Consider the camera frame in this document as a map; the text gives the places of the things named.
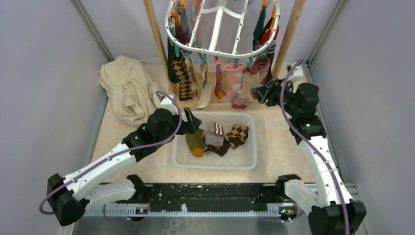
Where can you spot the cream sock brown toe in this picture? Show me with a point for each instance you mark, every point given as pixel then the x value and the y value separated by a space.
pixel 205 96

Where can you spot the wooden hanger rack frame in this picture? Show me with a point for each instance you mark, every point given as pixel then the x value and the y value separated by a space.
pixel 220 10

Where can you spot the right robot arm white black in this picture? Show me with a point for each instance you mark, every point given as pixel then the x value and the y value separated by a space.
pixel 317 155

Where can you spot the dark teal sock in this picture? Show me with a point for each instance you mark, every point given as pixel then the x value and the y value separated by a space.
pixel 259 27

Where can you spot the grey sock with red stripes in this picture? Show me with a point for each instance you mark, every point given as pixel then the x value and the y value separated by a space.
pixel 214 134

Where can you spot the pink striped toe sock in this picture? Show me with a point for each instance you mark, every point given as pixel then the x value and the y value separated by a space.
pixel 252 78

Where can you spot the brown yellow argyle sock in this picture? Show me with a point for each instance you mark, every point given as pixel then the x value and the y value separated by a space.
pixel 237 136

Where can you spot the green striped sock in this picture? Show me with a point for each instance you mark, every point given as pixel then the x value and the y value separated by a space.
pixel 195 143

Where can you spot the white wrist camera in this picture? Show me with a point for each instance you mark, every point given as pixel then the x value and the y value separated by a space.
pixel 297 72
pixel 168 104

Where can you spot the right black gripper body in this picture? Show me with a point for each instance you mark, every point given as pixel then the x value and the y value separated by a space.
pixel 275 97

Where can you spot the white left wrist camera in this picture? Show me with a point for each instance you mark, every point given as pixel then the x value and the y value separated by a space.
pixel 168 104

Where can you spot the aluminium rail frame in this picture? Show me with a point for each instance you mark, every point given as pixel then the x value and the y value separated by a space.
pixel 330 208

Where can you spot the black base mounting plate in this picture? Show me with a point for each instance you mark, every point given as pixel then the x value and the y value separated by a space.
pixel 259 198

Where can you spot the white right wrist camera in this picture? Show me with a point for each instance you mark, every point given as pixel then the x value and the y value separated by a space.
pixel 297 72

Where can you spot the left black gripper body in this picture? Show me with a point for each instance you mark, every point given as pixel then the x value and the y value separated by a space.
pixel 173 128

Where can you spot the white plastic mesh basket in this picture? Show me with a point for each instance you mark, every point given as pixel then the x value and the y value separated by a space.
pixel 243 157

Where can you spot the beige crumpled cloth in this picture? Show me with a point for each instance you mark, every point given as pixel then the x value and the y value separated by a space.
pixel 131 89

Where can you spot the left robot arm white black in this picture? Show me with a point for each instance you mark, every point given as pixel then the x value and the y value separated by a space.
pixel 100 168

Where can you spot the red and grey sock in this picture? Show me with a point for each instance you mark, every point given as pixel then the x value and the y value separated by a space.
pixel 267 32

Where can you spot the white oval clip hanger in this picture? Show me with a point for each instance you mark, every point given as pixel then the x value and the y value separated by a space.
pixel 184 18

